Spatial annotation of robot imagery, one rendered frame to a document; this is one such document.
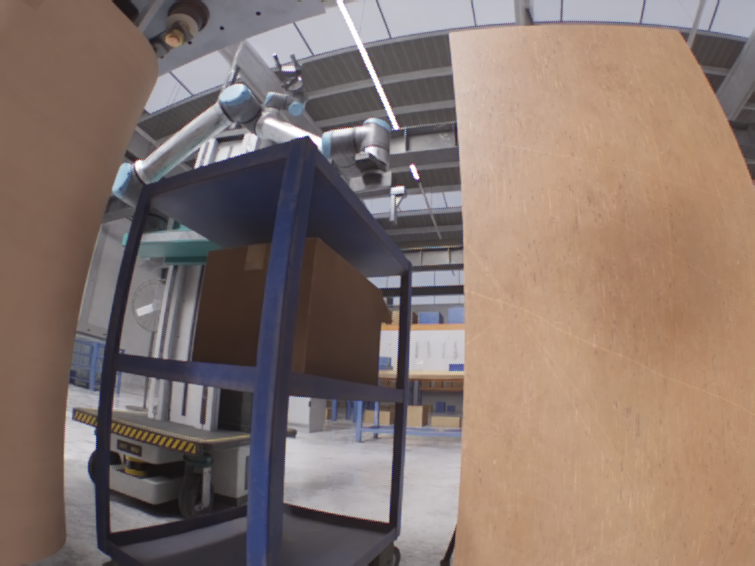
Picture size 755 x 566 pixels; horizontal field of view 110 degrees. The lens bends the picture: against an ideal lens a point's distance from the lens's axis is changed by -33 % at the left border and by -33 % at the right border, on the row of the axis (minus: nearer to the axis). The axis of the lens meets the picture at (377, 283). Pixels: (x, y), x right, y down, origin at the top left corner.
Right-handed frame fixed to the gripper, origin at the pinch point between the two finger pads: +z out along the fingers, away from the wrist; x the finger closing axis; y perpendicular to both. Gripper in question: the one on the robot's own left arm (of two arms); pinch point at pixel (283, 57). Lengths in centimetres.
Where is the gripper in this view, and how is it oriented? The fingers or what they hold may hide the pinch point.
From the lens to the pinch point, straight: 240.4
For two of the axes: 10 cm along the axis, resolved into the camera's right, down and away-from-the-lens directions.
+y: 4.4, -8.2, 3.6
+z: -1.9, -4.8, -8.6
